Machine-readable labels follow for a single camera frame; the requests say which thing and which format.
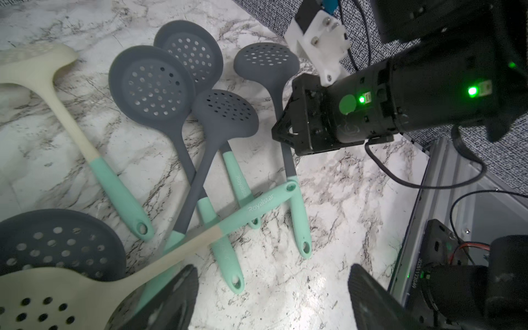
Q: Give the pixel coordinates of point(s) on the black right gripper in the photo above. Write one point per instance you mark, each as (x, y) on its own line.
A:
(352, 111)

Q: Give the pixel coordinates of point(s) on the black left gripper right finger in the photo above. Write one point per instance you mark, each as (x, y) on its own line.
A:
(373, 306)

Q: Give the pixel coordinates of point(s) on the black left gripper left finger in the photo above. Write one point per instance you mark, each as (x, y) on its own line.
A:
(170, 308)

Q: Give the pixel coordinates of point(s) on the grey skimmer lone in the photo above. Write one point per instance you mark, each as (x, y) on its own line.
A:
(64, 239)

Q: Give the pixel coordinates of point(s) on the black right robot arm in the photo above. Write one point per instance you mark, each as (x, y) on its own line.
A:
(465, 69)

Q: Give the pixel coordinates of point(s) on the grey skimmer front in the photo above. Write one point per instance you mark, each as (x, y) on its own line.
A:
(224, 116)

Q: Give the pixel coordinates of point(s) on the grey skimmer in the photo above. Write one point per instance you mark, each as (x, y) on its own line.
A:
(272, 65)
(199, 52)
(154, 89)
(224, 116)

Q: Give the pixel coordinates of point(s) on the grey skimmer right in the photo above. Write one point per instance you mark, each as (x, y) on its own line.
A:
(272, 65)

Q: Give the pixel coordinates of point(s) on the grey skimmer back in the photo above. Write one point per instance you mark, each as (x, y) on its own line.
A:
(199, 52)

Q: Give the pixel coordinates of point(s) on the grey skimmer left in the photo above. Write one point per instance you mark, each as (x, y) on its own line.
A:
(154, 89)

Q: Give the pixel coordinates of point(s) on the cream slotted spatula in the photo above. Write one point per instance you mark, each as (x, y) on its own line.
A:
(34, 67)

